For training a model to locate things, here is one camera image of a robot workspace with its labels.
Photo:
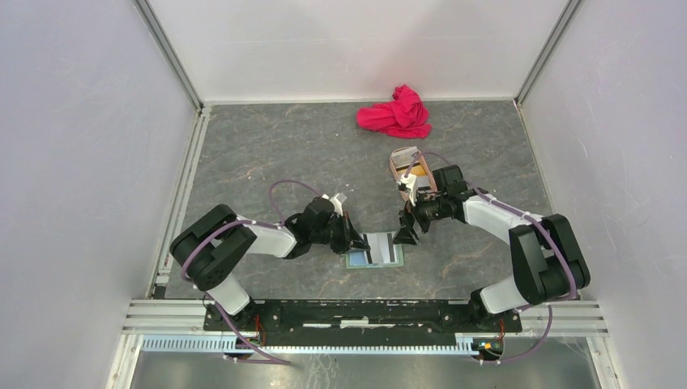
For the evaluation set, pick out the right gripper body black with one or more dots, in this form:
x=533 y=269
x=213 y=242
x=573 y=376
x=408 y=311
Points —
x=430 y=210

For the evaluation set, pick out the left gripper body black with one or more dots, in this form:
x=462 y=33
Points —
x=334 y=233

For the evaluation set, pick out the grey striped credit card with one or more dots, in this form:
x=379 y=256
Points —
x=393 y=249

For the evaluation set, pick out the white striped credit card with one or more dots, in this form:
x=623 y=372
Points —
x=379 y=252

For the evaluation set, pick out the green card holder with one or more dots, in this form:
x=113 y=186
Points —
x=357 y=260

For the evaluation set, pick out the patterned white credit card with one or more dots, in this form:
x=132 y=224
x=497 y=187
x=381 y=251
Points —
x=402 y=158

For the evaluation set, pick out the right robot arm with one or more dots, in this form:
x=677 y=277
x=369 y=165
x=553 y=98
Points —
x=546 y=259

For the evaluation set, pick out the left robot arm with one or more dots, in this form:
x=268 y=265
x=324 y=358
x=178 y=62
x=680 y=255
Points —
x=210 y=249

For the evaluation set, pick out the yellow credit card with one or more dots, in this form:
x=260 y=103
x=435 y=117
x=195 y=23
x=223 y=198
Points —
x=418 y=171

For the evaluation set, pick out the pink oval tray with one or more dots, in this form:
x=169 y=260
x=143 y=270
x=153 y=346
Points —
x=420 y=161

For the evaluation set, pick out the red cloth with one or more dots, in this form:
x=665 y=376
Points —
x=404 y=116

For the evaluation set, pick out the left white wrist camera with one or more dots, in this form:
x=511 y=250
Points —
x=337 y=200

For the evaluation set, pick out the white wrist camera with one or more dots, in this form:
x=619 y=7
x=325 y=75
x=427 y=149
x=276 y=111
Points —
x=415 y=188
x=337 y=200

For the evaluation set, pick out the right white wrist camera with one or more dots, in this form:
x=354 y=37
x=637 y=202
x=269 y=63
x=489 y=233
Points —
x=415 y=188

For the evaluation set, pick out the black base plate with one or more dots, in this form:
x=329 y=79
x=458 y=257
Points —
x=369 y=322

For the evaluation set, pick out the white slotted cable duct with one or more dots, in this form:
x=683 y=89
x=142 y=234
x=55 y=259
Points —
x=230 y=344

